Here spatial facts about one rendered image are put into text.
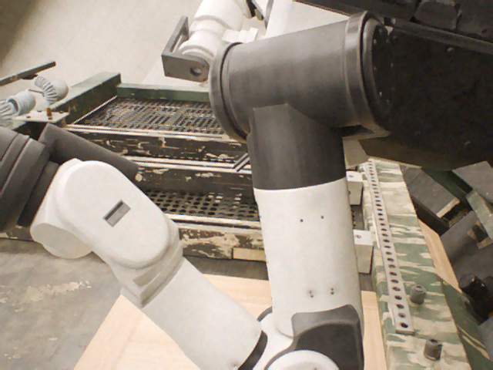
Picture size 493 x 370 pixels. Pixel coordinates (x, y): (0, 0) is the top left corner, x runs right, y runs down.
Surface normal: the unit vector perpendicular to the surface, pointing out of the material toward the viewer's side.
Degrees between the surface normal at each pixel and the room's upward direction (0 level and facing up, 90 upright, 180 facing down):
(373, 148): 114
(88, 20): 90
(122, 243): 94
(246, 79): 60
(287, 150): 79
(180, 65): 101
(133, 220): 94
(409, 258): 54
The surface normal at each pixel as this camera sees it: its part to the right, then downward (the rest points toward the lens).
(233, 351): 0.22, -0.03
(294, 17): -0.26, 0.37
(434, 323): 0.02, -0.91
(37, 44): -0.04, 0.27
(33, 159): 0.53, -0.52
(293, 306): -0.54, 0.22
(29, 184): 0.90, 0.20
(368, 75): 0.30, 0.22
